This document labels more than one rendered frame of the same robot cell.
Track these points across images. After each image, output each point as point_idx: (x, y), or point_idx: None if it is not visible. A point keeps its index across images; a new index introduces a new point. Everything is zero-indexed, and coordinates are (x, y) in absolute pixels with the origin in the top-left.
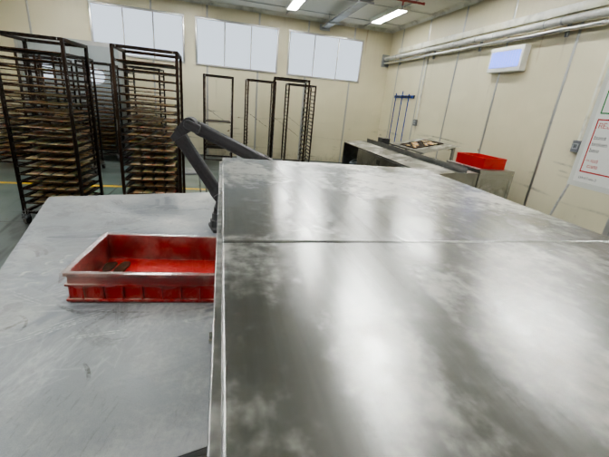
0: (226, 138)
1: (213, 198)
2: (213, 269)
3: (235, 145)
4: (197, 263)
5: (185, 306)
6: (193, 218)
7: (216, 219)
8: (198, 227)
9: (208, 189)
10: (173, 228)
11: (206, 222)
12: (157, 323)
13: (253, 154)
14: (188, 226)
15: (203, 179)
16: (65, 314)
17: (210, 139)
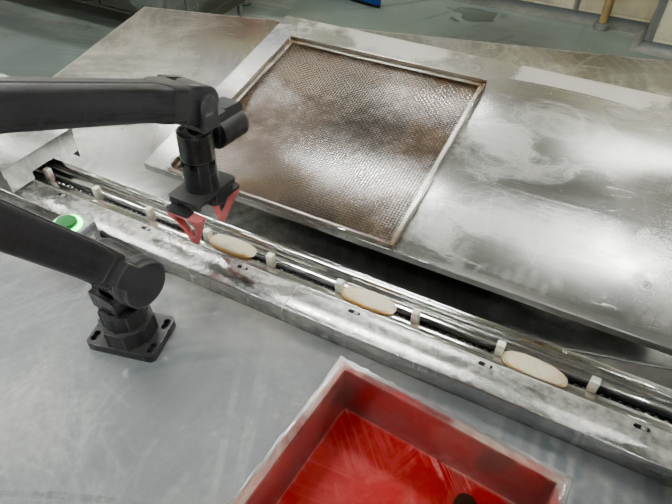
0: (71, 91)
1: (116, 288)
2: (372, 465)
3: (106, 99)
4: (314, 485)
5: None
6: (4, 359)
7: (132, 328)
8: (80, 378)
9: (84, 276)
10: (29, 441)
11: (66, 345)
12: None
13: (161, 97)
14: (53, 396)
15: (57, 260)
16: None
17: (24, 124)
